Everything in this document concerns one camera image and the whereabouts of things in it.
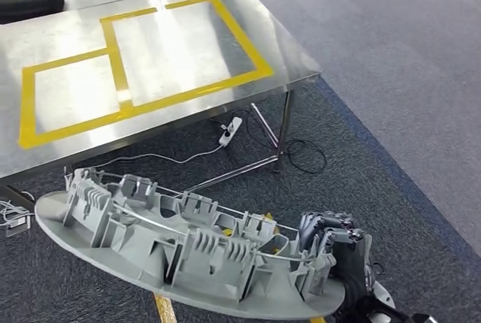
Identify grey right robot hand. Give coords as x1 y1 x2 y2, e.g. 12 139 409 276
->
298 211 377 312

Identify grey plastic wheel hubcap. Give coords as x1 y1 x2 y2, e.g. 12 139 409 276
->
34 166 347 321

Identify steel workbench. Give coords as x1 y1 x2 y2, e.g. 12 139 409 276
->
0 0 322 198

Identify yellow tape on workbench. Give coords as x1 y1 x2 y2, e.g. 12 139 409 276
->
19 0 275 151

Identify white power strip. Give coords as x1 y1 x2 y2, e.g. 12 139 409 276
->
219 116 243 148

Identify grey power adapter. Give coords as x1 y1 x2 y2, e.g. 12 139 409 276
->
5 215 32 238

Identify black floor cable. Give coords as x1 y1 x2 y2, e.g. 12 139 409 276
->
210 107 328 175

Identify white power cable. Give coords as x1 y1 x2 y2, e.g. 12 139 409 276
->
94 143 224 170

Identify white cable bundle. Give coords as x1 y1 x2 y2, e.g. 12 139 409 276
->
0 192 36 227

